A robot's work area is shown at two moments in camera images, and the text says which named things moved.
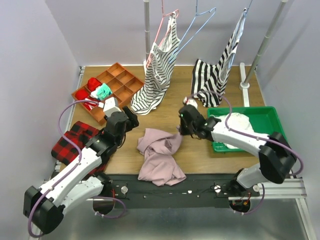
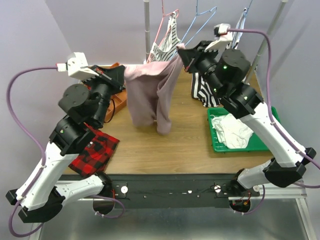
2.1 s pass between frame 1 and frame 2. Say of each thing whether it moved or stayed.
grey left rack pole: stayed
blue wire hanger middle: stayed
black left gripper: moved
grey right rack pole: stayed
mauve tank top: moved
